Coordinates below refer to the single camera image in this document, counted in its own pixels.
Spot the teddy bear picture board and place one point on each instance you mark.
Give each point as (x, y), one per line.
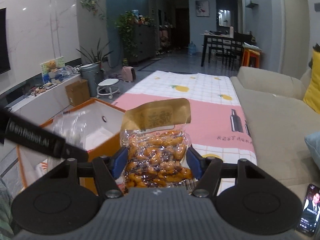
(52, 70)

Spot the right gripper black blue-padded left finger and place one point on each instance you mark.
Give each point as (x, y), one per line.
(104, 171)

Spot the beige sofa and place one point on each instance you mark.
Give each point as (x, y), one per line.
(278, 121)

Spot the clear bag orange snacks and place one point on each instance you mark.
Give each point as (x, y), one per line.
(157, 142)

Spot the blue water bottle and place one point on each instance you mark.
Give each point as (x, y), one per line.
(192, 50)

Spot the dark dining table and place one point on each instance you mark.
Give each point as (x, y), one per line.
(229, 48)

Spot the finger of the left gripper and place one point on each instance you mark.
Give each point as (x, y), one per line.
(71, 151)

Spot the yellow cushion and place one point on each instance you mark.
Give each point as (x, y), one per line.
(312, 95)

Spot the potted long-leaf plant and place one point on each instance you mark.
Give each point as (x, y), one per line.
(99, 55)

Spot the dark grey cabinet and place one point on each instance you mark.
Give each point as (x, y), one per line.
(145, 43)

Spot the smartphone with lit screen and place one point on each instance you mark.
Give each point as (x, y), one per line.
(310, 215)

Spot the grey trash bin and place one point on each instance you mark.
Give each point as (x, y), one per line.
(92, 74)

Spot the light blue cushion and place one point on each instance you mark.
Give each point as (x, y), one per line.
(313, 143)

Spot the pink small heater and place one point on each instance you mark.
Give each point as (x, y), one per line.
(128, 74)

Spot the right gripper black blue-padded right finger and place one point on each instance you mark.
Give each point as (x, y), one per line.
(208, 171)

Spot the white round rolling stool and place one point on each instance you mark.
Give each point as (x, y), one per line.
(107, 88)

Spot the wall picture frame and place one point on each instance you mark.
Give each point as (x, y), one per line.
(202, 8)

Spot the green leafy climbing plant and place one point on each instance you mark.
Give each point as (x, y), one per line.
(125, 25)

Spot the black television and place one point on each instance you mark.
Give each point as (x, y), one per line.
(4, 57)

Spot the orange stool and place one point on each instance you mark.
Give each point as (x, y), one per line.
(251, 58)

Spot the brown cardboard box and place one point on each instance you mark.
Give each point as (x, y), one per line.
(78, 92)

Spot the pink white picnic mat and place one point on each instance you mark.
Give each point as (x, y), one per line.
(218, 125)

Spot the orange white storage box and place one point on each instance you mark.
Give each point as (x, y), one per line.
(93, 125)

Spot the white tv cabinet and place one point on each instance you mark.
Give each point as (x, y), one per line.
(40, 108)

